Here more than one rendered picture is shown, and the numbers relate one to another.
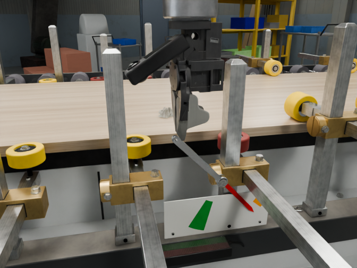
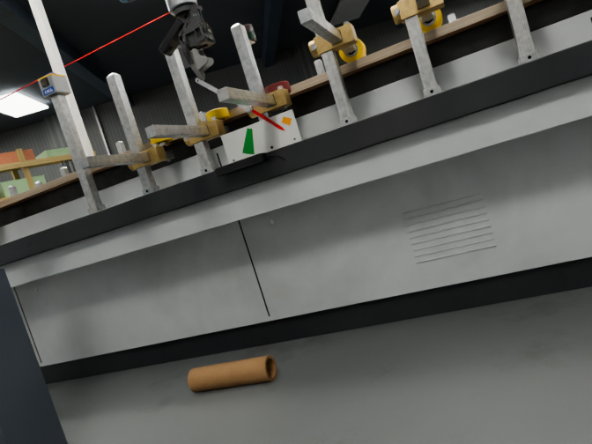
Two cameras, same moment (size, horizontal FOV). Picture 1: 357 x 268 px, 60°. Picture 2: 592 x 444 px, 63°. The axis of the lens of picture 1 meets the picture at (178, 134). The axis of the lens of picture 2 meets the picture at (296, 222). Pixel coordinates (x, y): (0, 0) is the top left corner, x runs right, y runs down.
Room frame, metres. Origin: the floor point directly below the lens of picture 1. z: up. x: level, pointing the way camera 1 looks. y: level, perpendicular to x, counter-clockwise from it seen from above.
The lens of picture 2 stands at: (-0.63, -0.97, 0.58)
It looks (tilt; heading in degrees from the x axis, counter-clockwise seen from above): 4 degrees down; 34
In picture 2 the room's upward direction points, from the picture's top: 17 degrees counter-clockwise
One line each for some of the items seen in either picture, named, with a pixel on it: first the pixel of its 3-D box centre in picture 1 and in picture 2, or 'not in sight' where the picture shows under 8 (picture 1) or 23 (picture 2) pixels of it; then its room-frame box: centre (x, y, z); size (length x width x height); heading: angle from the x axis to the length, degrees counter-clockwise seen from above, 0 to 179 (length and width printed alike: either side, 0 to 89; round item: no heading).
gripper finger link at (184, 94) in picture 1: (182, 94); (188, 50); (0.52, -0.01, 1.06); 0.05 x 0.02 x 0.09; 12
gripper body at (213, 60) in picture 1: (194, 57); (192, 29); (0.55, -0.03, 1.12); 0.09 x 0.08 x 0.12; 102
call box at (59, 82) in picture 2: not in sight; (55, 87); (0.49, 0.62, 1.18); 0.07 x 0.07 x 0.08; 12
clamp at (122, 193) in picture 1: (132, 187); (203, 133); (0.60, 0.10, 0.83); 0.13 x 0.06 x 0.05; 102
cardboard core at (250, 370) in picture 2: not in sight; (232, 373); (0.47, 0.20, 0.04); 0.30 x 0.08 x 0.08; 102
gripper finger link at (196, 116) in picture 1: (193, 118); (200, 62); (0.53, -0.03, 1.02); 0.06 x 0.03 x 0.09; 102
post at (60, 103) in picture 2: not in sight; (77, 154); (0.49, 0.63, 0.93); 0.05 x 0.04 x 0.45; 102
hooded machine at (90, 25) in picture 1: (94, 45); not in sight; (6.85, 1.80, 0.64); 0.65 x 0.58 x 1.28; 37
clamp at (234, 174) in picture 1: (237, 170); (269, 103); (0.66, -0.14, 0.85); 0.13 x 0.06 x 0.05; 102
